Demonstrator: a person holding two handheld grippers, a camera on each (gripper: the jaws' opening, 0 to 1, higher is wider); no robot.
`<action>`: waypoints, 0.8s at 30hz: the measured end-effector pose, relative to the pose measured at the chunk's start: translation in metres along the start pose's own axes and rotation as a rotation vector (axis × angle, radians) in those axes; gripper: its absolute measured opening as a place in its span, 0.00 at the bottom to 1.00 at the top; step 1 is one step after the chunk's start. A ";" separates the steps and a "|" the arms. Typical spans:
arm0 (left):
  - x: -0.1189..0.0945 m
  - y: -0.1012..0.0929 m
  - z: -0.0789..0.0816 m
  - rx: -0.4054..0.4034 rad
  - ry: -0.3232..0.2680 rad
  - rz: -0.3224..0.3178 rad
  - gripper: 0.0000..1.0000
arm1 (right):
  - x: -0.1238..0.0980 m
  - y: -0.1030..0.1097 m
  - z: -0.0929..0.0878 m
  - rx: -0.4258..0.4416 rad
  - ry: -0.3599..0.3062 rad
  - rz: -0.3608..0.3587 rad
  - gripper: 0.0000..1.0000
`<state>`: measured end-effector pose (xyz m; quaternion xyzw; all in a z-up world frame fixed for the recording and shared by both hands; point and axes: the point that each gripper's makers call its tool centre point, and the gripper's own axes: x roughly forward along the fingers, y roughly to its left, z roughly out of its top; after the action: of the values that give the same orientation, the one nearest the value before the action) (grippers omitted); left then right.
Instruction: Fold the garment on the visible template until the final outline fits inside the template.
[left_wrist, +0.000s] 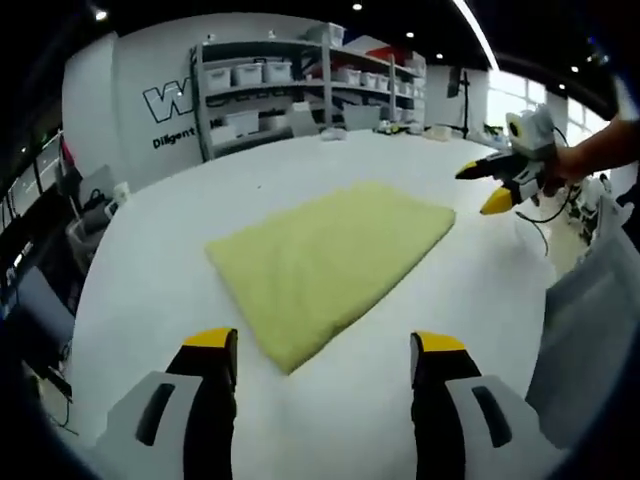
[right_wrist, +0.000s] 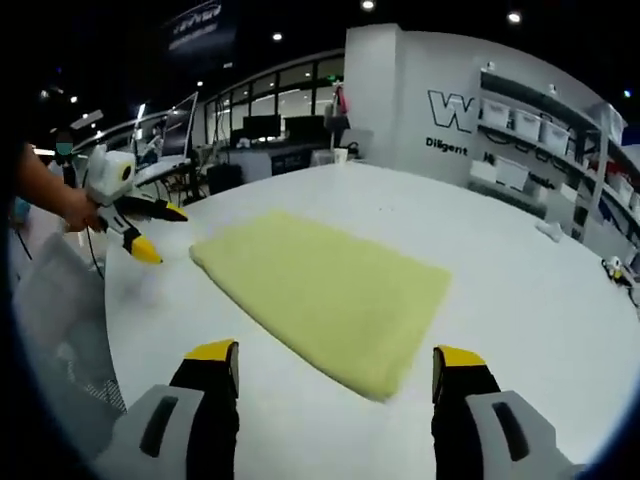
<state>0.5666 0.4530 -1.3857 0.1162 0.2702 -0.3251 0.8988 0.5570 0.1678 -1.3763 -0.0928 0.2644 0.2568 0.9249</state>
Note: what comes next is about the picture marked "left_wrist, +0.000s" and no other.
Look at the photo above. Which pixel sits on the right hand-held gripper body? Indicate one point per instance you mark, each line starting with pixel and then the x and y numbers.
pixel 532 132

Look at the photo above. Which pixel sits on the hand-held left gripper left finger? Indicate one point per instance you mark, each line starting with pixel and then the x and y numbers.
pixel 210 385

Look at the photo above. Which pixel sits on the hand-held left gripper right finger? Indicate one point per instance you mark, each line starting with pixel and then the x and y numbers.
pixel 437 385

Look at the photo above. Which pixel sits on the yellow garment with blue sleeve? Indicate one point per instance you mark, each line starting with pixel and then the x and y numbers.
pixel 325 250

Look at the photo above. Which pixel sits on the person's right hand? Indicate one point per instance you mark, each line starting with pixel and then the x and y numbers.
pixel 565 165

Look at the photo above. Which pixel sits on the black monitor stand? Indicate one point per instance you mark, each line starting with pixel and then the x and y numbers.
pixel 467 110

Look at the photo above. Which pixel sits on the beige small box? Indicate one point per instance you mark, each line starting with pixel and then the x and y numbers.
pixel 440 132

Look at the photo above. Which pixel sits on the yellow green small tools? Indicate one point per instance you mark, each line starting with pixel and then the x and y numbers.
pixel 395 128

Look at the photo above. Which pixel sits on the linear ceiling light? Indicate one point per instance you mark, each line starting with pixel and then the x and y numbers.
pixel 477 35

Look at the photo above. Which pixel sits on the white mesh office chair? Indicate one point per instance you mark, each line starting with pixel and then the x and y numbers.
pixel 585 320

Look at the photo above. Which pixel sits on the clear plastic container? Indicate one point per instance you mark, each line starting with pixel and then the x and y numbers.
pixel 332 134

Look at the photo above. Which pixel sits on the black handbag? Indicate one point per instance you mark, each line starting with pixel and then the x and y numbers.
pixel 97 207

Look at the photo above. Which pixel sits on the small white container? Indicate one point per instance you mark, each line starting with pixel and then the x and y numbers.
pixel 122 191

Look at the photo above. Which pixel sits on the white swivel office chair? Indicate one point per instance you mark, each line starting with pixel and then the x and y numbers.
pixel 95 180

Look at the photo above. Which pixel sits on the row of white storage bins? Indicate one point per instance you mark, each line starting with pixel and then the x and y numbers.
pixel 247 74

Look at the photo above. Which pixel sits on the pink hanging cloth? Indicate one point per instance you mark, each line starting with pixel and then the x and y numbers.
pixel 67 154

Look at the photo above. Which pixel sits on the grey metal shelving rack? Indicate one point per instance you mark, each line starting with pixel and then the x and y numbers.
pixel 200 100

